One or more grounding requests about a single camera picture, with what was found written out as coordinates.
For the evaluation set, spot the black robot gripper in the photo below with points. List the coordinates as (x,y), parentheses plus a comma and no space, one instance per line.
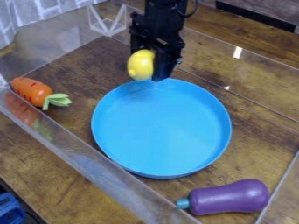
(155,31)

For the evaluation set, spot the yellow toy lemon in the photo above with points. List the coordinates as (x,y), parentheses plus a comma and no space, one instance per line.
(141,65)

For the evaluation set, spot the orange toy carrot green leaves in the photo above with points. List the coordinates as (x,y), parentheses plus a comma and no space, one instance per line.
(38,93)

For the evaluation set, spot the blue round plastic tray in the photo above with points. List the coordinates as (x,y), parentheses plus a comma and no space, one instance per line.
(163,129)

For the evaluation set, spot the dark wooden furniture edge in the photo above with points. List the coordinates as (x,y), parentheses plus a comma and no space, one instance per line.
(256,16)

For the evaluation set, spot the white lattice curtain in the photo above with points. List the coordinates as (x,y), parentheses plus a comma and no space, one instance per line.
(23,12)

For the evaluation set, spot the purple toy eggplant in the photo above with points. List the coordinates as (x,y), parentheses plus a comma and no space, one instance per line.
(244,196)

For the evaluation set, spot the blue plastic object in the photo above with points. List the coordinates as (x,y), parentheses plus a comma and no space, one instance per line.
(13,213)

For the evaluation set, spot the clear acrylic barrier wall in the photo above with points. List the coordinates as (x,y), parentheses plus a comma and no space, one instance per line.
(51,163)

